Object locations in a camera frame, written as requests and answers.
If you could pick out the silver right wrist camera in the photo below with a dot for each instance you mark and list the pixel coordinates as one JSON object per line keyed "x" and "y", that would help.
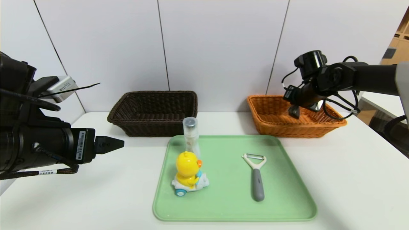
{"x": 315, "y": 106}

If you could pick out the frosted clear plastic bottle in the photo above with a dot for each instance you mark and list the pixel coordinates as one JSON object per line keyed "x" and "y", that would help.
{"x": 191, "y": 134}

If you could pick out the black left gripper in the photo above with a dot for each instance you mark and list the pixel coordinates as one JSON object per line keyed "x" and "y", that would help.
{"x": 83, "y": 145}

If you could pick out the green plastic tray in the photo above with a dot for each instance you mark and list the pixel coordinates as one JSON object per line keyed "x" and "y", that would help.
{"x": 223, "y": 191}

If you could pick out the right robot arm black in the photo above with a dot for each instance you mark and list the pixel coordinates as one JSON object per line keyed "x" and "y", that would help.
{"x": 367, "y": 76}

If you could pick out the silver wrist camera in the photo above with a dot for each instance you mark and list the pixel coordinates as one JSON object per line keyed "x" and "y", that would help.
{"x": 62, "y": 88}
{"x": 315, "y": 106}

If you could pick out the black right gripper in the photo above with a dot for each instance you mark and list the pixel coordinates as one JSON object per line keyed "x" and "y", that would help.
{"x": 290, "y": 95}

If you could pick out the small black box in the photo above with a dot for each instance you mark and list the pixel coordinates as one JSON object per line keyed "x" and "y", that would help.
{"x": 389, "y": 53}

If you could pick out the wooden shelf unit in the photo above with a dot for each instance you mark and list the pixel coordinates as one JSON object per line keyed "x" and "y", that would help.
{"x": 403, "y": 48}

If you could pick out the orange wicker basket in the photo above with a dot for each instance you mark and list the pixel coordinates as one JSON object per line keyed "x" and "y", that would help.
{"x": 271, "y": 121}

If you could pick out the dark brown wicker basket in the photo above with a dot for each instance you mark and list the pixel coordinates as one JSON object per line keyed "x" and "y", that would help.
{"x": 159, "y": 105}

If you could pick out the yellow duck toy car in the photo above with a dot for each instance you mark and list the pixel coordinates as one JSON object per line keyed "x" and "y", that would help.
{"x": 187, "y": 166}

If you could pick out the white side table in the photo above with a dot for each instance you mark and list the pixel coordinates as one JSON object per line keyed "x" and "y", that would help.
{"x": 380, "y": 103}

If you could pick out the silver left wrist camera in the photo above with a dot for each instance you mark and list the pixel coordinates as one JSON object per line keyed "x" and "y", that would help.
{"x": 62, "y": 88}

